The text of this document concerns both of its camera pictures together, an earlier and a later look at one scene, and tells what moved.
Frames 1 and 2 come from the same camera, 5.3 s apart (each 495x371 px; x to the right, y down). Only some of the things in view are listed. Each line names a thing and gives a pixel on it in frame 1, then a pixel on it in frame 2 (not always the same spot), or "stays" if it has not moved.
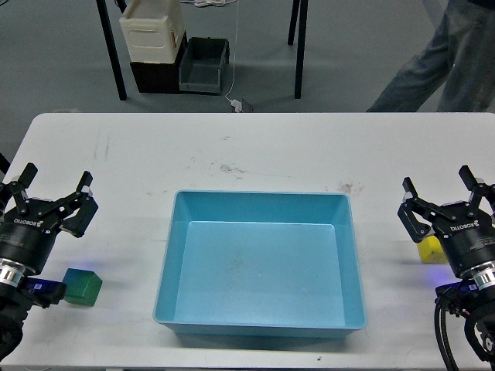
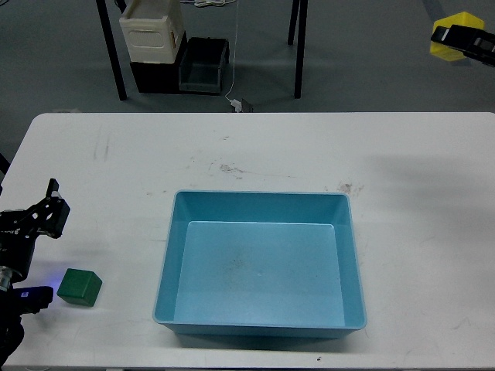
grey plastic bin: [200, 66] stays
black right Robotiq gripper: [467, 232] -> [472, 42]
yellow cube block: [431, 251] -> [463, 19]
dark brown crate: [158, 77] stays
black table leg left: [106, 22] stays
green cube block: [82, 287] stays
